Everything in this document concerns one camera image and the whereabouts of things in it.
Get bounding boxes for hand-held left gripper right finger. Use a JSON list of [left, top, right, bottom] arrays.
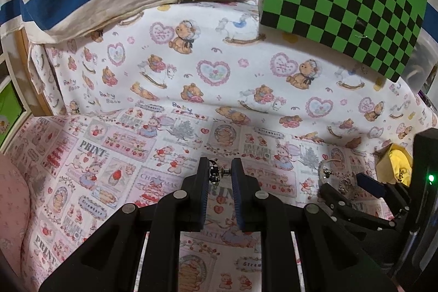
[[231, 158, 398, 292]]

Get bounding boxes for small silver black earring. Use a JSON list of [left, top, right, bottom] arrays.
[[208, 158, 232, 184]]

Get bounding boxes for pink floral cushion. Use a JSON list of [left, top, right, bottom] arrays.
[[0, 153, 32, 279]]

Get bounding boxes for green box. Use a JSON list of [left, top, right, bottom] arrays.
[[0, 79, 25, 146]]

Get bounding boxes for silver chain jewelry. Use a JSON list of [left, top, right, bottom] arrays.
[[339, 178, 356, 200]]

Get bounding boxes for white teddy bear printed cloth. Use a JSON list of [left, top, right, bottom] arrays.
[[28, 0, 438, 156]]

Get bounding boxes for wooden frame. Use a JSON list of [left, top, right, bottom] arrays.
[[13, 28, 53, 118]]

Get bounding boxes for clear plastic container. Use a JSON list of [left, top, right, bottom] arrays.
[[403, 28, 438, 97]]

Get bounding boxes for pink patchwork printed cloth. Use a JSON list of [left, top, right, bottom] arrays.
[[6, 100, 387, 292]]

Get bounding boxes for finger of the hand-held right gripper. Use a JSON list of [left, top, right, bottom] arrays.
[[355, 172, 413, 221], [319, 183, 410, 270]]

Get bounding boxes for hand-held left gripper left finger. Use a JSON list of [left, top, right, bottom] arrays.
[[39, 157, 210, 292]]

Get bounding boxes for yellow paper box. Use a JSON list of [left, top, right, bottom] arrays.
[[375, 142, 415, 186]]

